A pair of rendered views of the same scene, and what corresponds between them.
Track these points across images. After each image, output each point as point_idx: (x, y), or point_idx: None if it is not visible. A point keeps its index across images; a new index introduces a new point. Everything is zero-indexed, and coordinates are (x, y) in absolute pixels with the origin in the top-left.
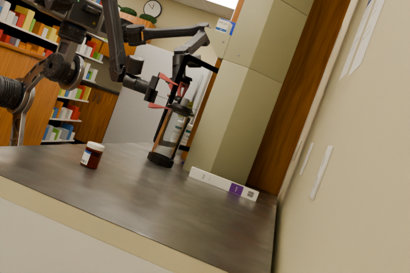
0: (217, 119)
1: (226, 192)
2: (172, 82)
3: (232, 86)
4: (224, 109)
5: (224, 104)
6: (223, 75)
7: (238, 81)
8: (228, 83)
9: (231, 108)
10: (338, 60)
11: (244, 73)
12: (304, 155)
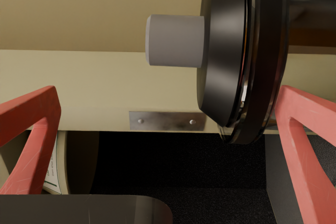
0: (188, 72)
1: None
2: (24, 96)
3: (58, 64)
4: (148, 66)
5: (129, 67)
6: (13, 89)
7: (41, 57)
8: (49, 73)
9: (137, 55)
10: (5, 41)
11: (11, 52)
12: None
